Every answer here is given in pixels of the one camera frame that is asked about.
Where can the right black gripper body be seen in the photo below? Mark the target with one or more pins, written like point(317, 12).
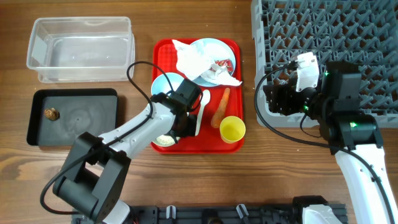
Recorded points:
point(293, 102)

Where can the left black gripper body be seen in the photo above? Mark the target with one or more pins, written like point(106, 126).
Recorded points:
point(188, 126)

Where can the green bowl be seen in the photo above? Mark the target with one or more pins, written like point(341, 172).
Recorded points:
point(164, 141)

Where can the light blue bowl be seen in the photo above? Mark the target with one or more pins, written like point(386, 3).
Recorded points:
point(160, 84)

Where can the yellow plastic cup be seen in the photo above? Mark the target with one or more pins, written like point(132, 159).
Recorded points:
point(232, 129)

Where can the white napkin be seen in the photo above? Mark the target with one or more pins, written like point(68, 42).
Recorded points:
point(188, 61)

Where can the red snack wrapper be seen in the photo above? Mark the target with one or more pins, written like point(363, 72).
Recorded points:
point(226, 63)

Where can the brown food piece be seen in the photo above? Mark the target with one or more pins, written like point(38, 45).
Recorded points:
point(51, 114)

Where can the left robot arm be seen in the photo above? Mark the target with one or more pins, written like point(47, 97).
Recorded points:
point(93, 175)

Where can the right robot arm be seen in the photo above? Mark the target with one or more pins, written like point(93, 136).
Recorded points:
point(354, 138)

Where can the grey dishwasher rack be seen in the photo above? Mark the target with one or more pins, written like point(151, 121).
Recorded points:
point(360, 32)

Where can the orange carrot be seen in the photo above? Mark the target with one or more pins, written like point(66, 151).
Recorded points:
point(220, 112)

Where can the white plastic spoon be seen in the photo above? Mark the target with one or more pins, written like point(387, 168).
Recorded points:
point(204, 101)

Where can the light blue plate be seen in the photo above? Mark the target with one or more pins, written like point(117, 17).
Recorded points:
point(211, 50)

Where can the black tray bin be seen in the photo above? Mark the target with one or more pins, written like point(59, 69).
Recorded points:
point(93, 110)

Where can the clear plastic bin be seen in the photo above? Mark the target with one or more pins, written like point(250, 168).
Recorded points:
point(81, 49)

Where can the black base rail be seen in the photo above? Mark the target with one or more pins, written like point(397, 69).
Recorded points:
point(280, 213)

